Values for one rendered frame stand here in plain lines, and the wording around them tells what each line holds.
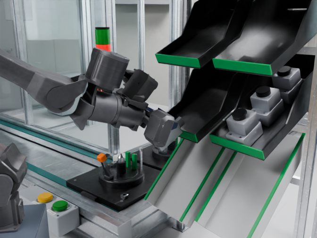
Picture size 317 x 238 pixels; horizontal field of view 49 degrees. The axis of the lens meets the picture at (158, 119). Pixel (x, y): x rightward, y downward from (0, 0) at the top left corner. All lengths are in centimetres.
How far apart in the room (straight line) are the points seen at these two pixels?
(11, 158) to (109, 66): 25
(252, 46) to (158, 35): 428
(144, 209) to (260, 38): 51
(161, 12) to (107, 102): 442
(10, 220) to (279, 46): 62
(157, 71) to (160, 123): 445
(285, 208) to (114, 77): 79
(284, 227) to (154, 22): 417
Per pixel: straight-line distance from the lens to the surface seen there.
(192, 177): 88
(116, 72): 62
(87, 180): 111
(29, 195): 109
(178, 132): 76
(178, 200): 88
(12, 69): 64
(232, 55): 76
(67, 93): 62
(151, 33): 501
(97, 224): 96
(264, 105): 75
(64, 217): 97
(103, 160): 101
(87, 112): 63
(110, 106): 64
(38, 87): 63
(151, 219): 99
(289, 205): 125
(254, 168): 85
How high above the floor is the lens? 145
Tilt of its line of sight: 16 degrees down
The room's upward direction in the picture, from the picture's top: straight up
